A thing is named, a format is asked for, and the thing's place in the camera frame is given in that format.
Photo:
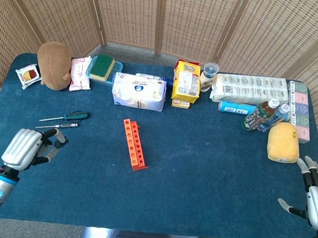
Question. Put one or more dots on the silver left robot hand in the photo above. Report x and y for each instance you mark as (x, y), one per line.
(22, 148)

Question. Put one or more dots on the large teal black screwdriver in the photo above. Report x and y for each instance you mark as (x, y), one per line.
(77, 115)

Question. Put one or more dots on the orange plastic tube rack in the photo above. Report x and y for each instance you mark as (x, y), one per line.
(143, 167)

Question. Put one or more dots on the white snack packet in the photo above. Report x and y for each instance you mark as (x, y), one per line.
(28, 75)

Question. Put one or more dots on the yellow bread plush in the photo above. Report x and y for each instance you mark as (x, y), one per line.
(283, 142)

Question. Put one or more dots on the brown plush toy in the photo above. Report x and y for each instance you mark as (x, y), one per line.
(54, 64)

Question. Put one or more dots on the pink wet wipes pack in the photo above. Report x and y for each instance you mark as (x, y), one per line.
(80, 73)

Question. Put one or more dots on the blue label water bottle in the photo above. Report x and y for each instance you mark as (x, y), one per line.
(277, 116)

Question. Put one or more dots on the green tea bottle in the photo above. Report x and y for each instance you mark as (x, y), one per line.
(257, 117)

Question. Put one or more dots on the green yellow sponge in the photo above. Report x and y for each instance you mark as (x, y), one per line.
(102, 67)

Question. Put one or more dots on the clear blue plastic tray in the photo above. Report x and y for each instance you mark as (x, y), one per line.
(116, 75)

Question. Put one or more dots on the blue felt table cover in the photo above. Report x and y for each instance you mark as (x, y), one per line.
(199, 170)

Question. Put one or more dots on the white tissue pack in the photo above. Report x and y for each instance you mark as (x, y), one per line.
(139, 91)

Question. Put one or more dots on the light blue can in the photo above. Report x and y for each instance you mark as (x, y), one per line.
(233, 107)

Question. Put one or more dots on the white paper roll pack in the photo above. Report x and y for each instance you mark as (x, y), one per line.
(249, 89)

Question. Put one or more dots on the small yellow biscuit box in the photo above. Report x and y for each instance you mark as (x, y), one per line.
(180, 104)

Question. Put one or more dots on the white jar clear lid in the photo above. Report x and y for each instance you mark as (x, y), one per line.
(208, 78)

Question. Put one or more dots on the large yellow biscuit box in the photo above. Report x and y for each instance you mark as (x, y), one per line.
(186, 82)

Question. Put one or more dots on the woven bamboo folding screen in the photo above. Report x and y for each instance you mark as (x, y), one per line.
(196, 21)

